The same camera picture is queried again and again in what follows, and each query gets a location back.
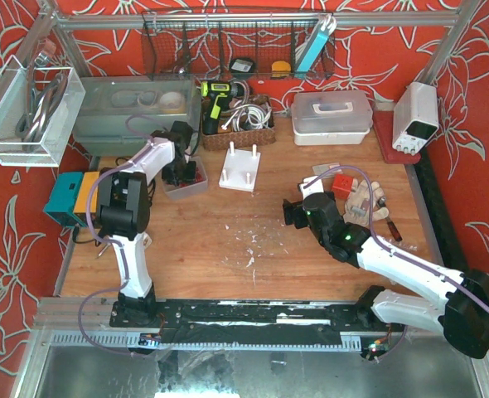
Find white peg board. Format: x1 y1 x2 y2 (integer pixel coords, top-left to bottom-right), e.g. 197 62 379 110
219 141 261 192

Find yellow soldering station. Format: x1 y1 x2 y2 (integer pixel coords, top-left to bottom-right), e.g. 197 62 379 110
73 171 100 227

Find wicker basket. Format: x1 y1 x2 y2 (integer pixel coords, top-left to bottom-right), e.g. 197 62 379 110
200 114 276 151

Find white cables in basket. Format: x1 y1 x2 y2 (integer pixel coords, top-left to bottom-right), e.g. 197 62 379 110
221 103 273 133

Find yellow tape measure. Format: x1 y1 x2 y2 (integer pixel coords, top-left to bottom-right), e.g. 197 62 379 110
271 61 292 80

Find clear acrylic box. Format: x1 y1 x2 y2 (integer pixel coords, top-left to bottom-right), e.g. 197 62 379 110
0 56 85 167

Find white power supply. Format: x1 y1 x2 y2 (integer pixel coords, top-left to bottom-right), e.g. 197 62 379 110
392 82 438 156

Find grey plastic toolbox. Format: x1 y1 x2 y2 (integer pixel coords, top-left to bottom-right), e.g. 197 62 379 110
73 76 201 157

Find black tape measure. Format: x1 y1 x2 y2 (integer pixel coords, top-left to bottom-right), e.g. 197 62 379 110
229 57 256 80

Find teal box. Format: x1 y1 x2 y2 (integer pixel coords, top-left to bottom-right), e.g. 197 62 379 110
43 172 85 227

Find work glove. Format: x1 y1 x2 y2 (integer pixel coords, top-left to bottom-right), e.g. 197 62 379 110
343 181 390 227

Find clear spring bin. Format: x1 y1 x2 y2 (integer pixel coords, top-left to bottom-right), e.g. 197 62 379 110
162 156 208 201

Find black wire basket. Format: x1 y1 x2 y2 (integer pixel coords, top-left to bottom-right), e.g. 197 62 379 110
142 6 335 80

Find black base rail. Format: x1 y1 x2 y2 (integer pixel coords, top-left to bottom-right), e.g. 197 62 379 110
109 299 402 333

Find black cable tray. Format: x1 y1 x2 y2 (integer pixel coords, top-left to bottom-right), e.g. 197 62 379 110
414 148 470 272

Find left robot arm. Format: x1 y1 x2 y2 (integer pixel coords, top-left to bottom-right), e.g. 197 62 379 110
94 121 196 311

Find green cordless drill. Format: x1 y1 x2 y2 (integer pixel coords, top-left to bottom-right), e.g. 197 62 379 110
201 80 248 135

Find orange power cube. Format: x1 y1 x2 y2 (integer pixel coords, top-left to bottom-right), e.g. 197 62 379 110
332 174 358 201

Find white plastic storage box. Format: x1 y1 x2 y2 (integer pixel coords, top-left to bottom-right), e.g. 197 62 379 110
291 90 373 146

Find small drill bit case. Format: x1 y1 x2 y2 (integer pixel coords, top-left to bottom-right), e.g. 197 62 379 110
312 163 340 175

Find blue white hex key set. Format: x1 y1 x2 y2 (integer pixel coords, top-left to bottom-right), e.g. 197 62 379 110
294 14 337 79

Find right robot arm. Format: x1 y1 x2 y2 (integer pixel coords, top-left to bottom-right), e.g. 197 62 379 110
283 192 489 359

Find red notebook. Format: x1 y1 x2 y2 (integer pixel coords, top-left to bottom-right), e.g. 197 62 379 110
373 110 421 165

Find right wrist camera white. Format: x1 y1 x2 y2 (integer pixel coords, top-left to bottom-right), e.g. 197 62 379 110
298 176 324 199

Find grey cables in box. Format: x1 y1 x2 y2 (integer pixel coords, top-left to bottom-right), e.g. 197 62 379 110
15 39 68 153

